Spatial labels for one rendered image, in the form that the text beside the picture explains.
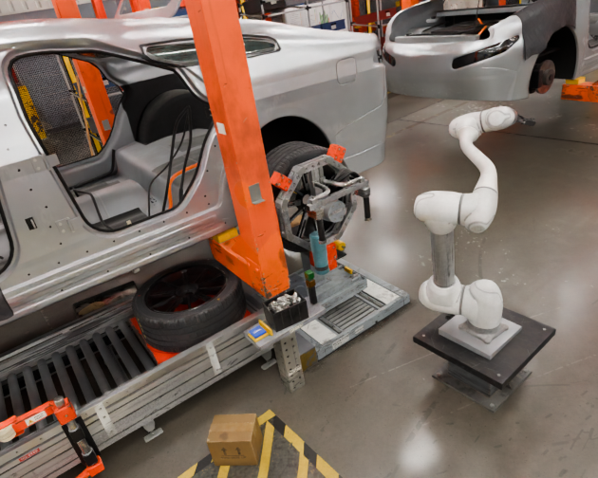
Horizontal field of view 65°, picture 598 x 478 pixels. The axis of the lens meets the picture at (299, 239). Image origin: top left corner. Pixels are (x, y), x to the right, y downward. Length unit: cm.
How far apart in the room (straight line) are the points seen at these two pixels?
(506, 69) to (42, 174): 392
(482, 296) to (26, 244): 222
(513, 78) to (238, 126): 327
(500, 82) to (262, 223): 314
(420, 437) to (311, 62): 220
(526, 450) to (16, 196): 263
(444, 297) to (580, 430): 85
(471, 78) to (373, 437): 347
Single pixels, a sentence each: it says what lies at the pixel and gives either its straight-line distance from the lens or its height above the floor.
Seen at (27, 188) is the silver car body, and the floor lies 136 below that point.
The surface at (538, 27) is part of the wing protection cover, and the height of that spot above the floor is 136.
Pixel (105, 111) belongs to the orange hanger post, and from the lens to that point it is 483.
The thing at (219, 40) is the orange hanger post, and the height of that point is 184.
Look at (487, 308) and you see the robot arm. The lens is 243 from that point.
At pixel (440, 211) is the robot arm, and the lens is 201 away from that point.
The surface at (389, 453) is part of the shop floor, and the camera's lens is 247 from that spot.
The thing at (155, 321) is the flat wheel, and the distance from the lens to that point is 274.
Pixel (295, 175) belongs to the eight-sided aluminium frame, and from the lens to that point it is 259.
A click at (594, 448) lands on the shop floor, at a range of 264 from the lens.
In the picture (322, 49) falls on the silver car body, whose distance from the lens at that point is 313.
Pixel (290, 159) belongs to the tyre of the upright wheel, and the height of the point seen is 115.
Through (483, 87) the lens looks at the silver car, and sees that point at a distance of 493.
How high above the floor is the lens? 199
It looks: 28 degrees down
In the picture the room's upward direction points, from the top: 10 degrees counter-clockwise
